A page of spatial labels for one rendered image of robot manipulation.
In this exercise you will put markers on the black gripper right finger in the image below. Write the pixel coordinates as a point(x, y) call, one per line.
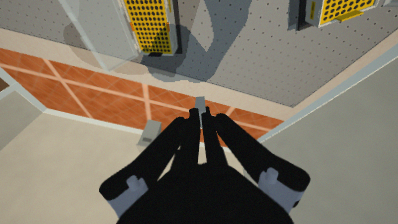
point(281, 180)

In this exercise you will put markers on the yellow pipette tip rack insert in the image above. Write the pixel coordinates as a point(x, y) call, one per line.
point(148, 18)
point(343, 9)

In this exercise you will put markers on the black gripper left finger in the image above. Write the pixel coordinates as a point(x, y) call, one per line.
point(127, 185)

